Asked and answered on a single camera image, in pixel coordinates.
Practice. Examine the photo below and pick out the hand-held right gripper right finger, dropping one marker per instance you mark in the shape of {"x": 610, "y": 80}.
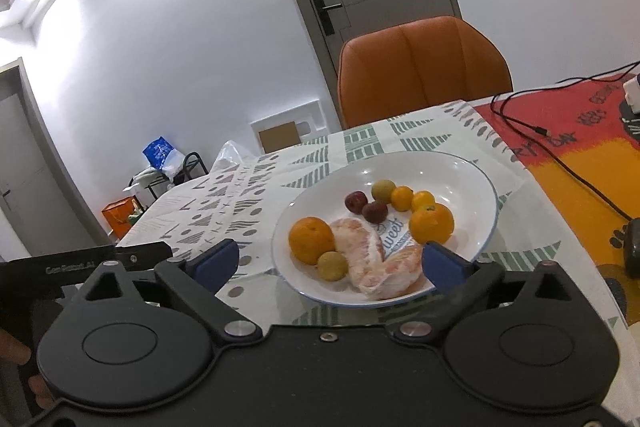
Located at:
{"x": 442, "y": 264}

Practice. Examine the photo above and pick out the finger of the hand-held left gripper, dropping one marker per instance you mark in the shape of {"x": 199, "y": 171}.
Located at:
{"x": 142, "y": 254}

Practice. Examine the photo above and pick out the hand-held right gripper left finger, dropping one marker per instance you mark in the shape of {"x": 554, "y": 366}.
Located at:
{"x": 215, "y": 263}

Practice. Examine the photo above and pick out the medium orange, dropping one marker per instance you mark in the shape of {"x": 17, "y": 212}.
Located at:
{"x": 431, "y": 223}

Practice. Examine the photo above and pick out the long peeled pomelo segment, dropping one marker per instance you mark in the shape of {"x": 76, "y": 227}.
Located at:
{"x": 387, "y": 279}

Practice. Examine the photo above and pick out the small orange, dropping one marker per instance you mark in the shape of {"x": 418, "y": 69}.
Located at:
{"x": 422, "y": 201}
{"x": 401, "y": 198}

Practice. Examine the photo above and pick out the white plate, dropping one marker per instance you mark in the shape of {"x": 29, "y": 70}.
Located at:
{"x": 450, "y": 177}

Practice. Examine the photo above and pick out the curled peeled pomelo segment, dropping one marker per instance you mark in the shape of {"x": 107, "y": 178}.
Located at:
{"x": 352, "y": 237}

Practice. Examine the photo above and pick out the large orange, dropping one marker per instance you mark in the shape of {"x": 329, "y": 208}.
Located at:
{"x": 311, "y": 239}

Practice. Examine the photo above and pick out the brownish green round fruit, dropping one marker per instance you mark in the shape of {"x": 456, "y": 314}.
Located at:
{"x": 384, "y": 190}
{"x": 332, "y": 266}

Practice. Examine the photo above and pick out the person's left hand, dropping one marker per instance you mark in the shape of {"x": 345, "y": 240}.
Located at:
{"x": 12, "y": 349}

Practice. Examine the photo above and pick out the green bag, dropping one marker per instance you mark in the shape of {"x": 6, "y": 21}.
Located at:
{"x": 134, "y": 218}

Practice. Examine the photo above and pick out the orange paper bag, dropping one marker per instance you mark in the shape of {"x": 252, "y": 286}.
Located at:
{"x": 120, "y": 218}

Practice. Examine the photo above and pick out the small red fruit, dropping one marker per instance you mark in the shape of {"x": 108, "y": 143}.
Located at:
{"x": 356, "y": 201}
{"x": 375, "y": 211}

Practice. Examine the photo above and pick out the grey side door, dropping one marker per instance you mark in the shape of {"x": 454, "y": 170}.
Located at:
{"x": 25, "y": 187}

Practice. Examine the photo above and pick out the blue and white bag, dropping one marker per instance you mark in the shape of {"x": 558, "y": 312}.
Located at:
{"x": 162, "y": 155}

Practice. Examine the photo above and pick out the black shoe rack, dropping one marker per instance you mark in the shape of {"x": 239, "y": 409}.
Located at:
{"x": 192, "y": 164}

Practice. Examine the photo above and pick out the clear plastic bag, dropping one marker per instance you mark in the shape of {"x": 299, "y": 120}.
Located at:
{"x": 230, "y": 157}

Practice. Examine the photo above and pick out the white foam board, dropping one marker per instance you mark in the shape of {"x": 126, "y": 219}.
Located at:
{"x": 287, "y": 130}

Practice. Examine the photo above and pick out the red orange printed mat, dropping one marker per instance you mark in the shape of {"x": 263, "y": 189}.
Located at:
{"x": 575, "y": 142}

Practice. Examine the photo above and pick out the black device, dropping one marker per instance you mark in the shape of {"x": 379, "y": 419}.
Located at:
{"x": 632, "y": 249}

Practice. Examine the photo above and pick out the orange leather chair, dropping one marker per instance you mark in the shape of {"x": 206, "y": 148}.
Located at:
{"x": 425, "y": 67}

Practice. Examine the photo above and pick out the white charger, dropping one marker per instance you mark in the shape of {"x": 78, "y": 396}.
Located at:
{"x": 632, "y": 94}

